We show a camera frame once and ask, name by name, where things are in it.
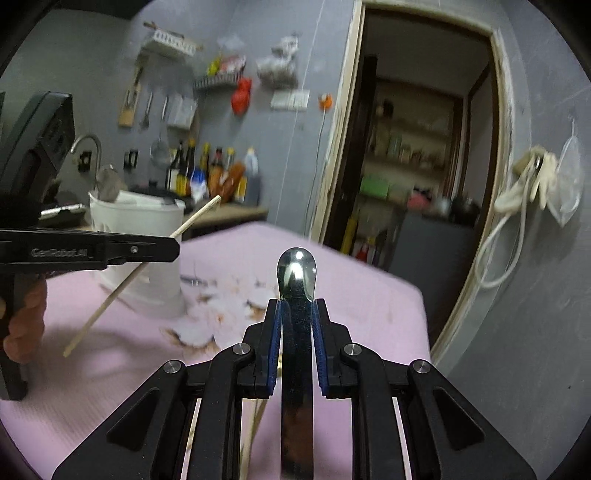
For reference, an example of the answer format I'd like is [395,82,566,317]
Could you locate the wire strainer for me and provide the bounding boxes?
[150,124,174,166]

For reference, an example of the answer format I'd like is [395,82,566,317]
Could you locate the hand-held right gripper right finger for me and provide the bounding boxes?
[311,298,539,480]

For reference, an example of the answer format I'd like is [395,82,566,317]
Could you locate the grey wall shelf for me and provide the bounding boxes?
[193,74,245,90]

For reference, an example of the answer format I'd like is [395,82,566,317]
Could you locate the dark bottle red cap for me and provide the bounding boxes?
[209,148,227,197]

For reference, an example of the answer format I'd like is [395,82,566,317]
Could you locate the white plastic utensil holder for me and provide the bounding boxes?
[89,189,185,319]

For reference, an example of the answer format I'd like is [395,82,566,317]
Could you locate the door frame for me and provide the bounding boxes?
[307,0,513,365]

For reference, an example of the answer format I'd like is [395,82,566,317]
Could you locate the wooden wall knife rack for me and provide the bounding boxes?
[117,65,145,128]

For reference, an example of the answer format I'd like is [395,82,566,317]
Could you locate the clear bag of dried goods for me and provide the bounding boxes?
[255,32,301,88]

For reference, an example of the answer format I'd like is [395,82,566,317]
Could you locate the person's left hand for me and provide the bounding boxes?
[2,278,49,365]

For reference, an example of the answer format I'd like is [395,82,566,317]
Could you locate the brown bottle white label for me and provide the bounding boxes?
[166,148,182,192]

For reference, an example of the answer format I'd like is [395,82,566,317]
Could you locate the white hose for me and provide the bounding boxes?
[475,175,532,289]

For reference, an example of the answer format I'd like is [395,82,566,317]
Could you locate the white mesh bag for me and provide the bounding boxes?
[549,117,583,227]

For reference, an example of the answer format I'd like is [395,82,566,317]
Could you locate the blue white packet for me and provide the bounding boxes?
[190,168,208,201]

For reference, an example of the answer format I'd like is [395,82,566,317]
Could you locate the dark cooking pot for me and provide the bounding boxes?
[450,196,481,224]

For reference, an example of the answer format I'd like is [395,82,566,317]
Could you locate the red plastic bag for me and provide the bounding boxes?
[231,78,253,116]

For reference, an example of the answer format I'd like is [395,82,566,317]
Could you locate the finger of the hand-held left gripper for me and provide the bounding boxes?
[105,232,181,267]

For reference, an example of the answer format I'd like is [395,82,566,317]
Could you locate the white cable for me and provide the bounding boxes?
[305,111,329,236]

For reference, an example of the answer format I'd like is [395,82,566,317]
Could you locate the pink floral tablecloth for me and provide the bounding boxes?
[0,222,432,480]

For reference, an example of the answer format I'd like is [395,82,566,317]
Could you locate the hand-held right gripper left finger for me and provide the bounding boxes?
[51,298,283,480]

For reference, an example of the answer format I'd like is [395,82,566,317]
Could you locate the wooden chopstick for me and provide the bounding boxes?
[250,399,269,462]
[63,195,222,358]

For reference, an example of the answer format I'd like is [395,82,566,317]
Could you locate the green box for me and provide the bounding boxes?
[360,175,402,199]

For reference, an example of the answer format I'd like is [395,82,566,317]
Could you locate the dark oil jug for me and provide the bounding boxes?
[240,148,262,206]

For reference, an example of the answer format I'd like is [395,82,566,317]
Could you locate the cream rubber gloves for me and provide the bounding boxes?
[494,145,561,213]

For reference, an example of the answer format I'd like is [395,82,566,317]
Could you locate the wooden shelf unit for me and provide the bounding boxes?
[365,76,462,199]

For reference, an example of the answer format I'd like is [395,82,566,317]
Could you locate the white perforated hanging box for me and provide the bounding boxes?
[167,95,199,130]

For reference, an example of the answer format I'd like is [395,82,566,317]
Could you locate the white wall basket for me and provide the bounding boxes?
[141,21,204,58]

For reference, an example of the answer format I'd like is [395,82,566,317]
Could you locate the steel faucet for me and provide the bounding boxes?
[69,134,103,192]

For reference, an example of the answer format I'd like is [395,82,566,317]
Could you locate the orange packet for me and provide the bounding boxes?
[222,161,245,201]

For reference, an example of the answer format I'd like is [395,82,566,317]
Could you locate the dark grey cabinet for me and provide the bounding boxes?
[388,208,476,296]

